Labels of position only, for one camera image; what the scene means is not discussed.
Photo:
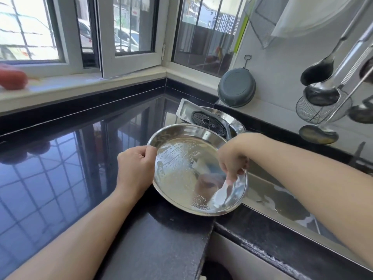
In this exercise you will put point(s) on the person's right hand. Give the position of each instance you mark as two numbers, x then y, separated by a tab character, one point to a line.
236	154

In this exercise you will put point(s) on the person's left hand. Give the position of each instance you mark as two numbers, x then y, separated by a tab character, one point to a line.
137	170

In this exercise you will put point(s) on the white cleaning brush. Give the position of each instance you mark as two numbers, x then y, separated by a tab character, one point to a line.
227	188

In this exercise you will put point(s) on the black round steamer rack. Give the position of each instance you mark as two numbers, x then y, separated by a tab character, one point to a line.
207	122

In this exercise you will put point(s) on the round steel pan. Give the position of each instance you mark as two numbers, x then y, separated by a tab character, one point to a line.
180	172

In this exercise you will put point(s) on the person's left forearm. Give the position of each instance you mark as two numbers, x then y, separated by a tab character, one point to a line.
70	242

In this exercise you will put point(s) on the person's right forearm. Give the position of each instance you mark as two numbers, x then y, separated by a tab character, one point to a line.
320	183

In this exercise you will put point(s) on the round steel basin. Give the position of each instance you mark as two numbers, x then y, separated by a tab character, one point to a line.
238	126

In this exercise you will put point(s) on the grey hanging basin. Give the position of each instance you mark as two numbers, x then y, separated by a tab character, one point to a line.
236	88

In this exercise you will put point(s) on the stainless steel sink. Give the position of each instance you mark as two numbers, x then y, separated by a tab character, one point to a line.
280	207

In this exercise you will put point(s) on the rectangular steel tray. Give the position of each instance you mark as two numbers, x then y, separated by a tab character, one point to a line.
183	107

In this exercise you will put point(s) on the steel soup ladle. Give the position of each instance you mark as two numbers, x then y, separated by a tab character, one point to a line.
320	95

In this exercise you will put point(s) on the hanging steel ladles and skimmer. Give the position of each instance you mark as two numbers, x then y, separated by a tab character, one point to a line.
314	72

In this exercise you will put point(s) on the white hanging cloth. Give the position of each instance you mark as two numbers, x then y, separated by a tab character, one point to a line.
309	17

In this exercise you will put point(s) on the small red object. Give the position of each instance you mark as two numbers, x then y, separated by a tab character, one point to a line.
11	78

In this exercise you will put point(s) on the steel wall hook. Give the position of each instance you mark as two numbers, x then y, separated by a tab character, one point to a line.
247	60

